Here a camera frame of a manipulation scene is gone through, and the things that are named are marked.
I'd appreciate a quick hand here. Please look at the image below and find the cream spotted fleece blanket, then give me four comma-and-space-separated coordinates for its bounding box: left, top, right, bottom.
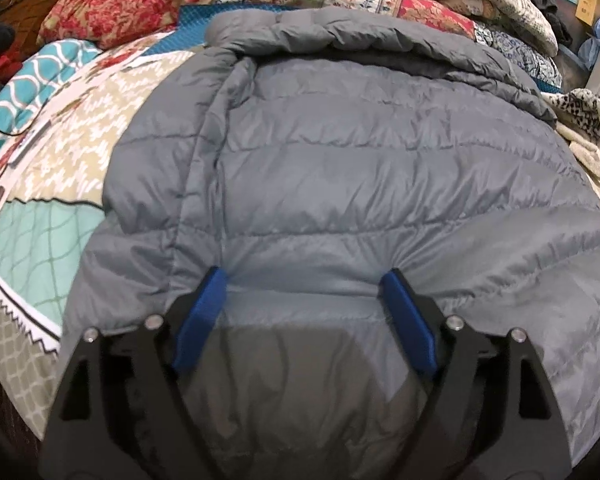
540, 88, 600, 191

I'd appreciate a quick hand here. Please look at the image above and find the patchwork patterned bedspread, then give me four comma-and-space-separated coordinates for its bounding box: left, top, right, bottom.
0, 35, 221, 441

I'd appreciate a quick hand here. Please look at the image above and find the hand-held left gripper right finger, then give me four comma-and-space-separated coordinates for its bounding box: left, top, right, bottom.
378, 268, 577, 480

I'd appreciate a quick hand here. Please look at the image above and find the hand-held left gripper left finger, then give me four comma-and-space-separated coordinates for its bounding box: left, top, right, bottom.
37, 266, 231, 480

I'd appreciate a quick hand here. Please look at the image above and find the yellow cardboard box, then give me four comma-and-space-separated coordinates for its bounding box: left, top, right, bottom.
575, 0, 600, 26

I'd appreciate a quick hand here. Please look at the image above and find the grey puffer jacket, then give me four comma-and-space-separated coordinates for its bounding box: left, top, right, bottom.
60, 7, 600, 480

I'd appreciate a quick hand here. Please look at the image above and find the teal white patterned pillow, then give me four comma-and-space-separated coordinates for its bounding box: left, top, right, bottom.
0, 40, 103, 166

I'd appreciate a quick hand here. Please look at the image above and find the blue dotted mat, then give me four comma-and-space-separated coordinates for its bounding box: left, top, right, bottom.
145, 4, 261, 56

